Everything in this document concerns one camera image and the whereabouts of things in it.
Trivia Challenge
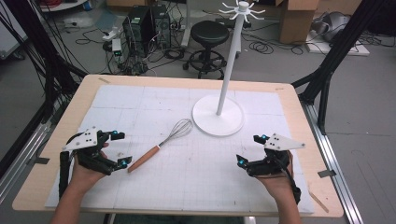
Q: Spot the person's right hand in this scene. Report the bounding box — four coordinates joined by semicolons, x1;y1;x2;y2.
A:
256;150;296;201

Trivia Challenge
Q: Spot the brown cardboard box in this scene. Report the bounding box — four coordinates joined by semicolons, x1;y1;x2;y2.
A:
277;0;320;45

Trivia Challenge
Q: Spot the thin wooden stick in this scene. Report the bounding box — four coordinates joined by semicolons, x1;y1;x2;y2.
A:
307;189;331;215

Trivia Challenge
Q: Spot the white power strip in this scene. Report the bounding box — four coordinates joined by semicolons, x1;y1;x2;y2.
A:
101;25;124;42

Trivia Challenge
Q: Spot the white adapter with green light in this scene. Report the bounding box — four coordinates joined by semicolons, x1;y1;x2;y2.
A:
110;38;123;57

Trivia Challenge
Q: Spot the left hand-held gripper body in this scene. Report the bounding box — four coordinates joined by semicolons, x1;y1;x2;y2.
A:
62;126;115;176

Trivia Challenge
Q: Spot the grey bag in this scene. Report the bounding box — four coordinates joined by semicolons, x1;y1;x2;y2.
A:
310;11;352;43

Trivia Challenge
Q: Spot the white hook stand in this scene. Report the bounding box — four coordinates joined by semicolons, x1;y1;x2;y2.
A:
191;0;267;137

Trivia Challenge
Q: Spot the light wooden table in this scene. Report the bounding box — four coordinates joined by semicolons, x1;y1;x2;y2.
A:
11;74;346;219

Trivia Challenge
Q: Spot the aluminium rail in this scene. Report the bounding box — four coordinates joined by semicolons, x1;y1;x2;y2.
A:
0;101;64;204
299;101;364;224

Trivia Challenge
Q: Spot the coiled black floor cable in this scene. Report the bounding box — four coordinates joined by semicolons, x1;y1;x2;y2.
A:
248;39;276;56

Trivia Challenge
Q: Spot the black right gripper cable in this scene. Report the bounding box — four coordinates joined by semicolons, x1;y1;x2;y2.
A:
274;154;303;205

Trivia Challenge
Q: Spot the large black computer tower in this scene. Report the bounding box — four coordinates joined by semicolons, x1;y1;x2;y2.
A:
121;5;154;59

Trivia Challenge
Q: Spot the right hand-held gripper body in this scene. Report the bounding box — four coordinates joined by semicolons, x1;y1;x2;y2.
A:
245;133;306;178

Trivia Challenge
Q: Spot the black metal frame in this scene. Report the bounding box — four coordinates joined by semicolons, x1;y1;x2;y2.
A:
0;0;89;125
291;0;396;135

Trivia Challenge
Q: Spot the wire whisk with wooden handle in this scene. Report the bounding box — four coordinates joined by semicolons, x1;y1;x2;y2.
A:
127;118;194;174

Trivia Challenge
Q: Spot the white grid mat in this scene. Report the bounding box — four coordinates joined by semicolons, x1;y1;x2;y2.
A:
44;84;316;216

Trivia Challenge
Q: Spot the small black computer tower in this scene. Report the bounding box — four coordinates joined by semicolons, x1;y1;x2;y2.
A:
150;4;173;49

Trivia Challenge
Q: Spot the white desk leg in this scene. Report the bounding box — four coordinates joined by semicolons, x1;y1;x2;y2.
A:
180;0;193;49

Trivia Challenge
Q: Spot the white flat board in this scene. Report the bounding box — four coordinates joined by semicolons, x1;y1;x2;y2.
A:
304;29;372;58

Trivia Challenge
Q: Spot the person's left hand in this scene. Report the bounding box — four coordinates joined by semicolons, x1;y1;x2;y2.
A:
68;141;110;189

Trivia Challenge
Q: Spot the black round stool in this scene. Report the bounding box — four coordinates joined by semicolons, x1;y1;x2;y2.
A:
182;20;231;80

